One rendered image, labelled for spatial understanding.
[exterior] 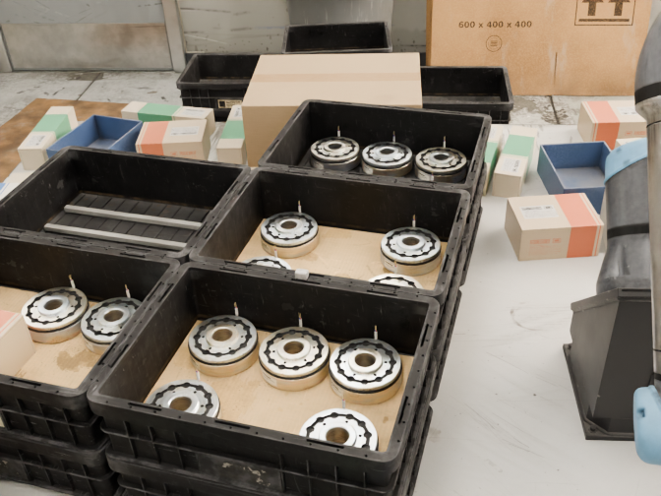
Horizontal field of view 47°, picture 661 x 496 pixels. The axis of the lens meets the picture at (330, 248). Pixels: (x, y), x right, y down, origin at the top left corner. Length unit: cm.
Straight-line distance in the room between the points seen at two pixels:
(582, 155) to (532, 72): 209
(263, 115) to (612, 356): 95
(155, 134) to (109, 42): 255
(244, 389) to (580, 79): 312
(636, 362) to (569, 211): 52
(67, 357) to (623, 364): 81
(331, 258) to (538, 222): 44
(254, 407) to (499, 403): 41
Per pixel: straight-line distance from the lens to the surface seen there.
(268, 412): 108
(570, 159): 189
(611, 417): 123
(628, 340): 112
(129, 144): 200
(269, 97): 176
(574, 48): 398
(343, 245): 137
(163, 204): 155
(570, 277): 155
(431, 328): 104
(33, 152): 203
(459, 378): 130
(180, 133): 193
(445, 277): 113
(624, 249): 117
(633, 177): 118
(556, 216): 158
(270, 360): 111
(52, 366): 123
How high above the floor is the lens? 162
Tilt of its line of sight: 35 degrees down
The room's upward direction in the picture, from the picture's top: 3 degrees counter-clockwise
